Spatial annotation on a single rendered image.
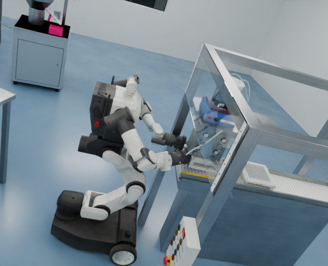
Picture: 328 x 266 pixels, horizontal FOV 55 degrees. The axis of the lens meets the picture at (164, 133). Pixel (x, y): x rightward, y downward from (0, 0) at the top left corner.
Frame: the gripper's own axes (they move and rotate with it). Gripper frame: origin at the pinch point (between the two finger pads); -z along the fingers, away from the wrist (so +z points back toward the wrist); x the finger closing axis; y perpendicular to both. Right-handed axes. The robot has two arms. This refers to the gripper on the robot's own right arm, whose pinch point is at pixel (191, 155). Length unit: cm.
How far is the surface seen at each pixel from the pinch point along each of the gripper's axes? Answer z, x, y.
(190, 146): 11.3, -13.5, 6.2
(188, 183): 2.6, 16.9, 9.1
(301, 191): -83, 15, 48
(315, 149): 26, -65, 75
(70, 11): -118, 51, -507
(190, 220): 52, -14, 54
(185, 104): -1.8, -27.0, -21.9
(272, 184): -50, 7, 38
